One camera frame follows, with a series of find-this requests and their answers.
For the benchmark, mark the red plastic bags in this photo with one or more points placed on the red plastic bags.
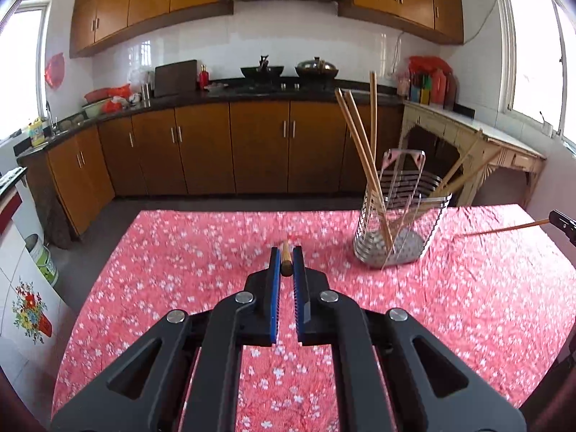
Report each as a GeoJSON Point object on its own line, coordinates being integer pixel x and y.
{"type": "Point", "coordinates": [427, 66]}

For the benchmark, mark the brown base kitchen cabinets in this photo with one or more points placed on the brown base kitchen cabinets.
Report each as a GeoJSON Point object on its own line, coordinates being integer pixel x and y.
{"type": "Point", "coordinates": [202, 144]}

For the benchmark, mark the white flower print cabinet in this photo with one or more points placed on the white flower print cabinet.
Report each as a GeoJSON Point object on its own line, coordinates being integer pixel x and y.
{"type": "Point", "coordinates": [27, 306]}

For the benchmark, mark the red bag on counter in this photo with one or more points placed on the red bag on counter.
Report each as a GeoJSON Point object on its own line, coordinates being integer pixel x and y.
{"type": "Point", "coordinates": [116, 98]}

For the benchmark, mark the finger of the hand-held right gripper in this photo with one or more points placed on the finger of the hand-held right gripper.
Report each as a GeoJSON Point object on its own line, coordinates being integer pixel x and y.
{"type": "Point", "coordinates": [564, 226]}

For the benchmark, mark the green basin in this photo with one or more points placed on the green basin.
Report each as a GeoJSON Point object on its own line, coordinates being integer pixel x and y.
{"type": "Point", "coordinates": [94, 109]}

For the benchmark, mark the red bag on wall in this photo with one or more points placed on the red bag on wall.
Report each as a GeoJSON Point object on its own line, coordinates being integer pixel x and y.
{"type": "Point", "coordinates": [55, 71]}

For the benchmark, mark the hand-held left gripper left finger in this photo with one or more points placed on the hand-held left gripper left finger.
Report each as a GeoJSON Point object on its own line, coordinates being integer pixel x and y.
{"type": "Point", "coordinates": [272, 297]}

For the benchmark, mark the beige side table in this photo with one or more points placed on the beige side table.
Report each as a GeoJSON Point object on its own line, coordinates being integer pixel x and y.
{"type": "Point", "coordinates": [472, 121]}

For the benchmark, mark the steel cup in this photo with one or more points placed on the steel cup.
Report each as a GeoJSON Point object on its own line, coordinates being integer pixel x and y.
{"type": "Point", "coordinates": [146, 91]}

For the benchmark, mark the red bottle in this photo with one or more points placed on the red bottle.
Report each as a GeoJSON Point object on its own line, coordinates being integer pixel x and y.
{"type": "Point", "coordinates": [204, 78]}

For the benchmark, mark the sink faucet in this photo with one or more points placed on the sink faucet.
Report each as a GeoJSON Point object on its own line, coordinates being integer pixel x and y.
{"type": "Point", "coordinates": [50, 114]}

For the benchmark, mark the dark cutting board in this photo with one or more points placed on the dark cutting board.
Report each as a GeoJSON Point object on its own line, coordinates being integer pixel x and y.
{"type": "Point", "coordinates": [175, 78]}

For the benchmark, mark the white paint bucket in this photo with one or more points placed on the white paint bucket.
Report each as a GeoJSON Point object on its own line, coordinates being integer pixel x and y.
{"type": "Point", "coordinates": [42, 258]}

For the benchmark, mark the window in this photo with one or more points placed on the window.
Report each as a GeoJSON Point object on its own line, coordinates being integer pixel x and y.
{"type": "Point", "coordinates": [537, 58]}
{"type": "Point", "coordinates": [22, 72]}

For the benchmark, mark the yellow dish soap bottle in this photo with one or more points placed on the yellow dish soap bottle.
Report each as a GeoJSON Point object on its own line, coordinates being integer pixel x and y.
{"type": "Point", "coordinates": [37, 134]}

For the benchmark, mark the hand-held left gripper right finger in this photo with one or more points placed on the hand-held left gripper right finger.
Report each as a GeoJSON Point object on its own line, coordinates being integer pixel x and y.
{"type": "Point", "coordinates": [300, 297]}

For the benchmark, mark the gas stove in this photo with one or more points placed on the gas stove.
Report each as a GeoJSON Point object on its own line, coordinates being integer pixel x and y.
{"type": "Point", "coordinates": [261, 86]}

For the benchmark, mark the black wok with lid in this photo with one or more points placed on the black wok with lid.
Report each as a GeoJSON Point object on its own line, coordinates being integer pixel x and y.
{"type": "Point", "coordinates": [316, 69]}

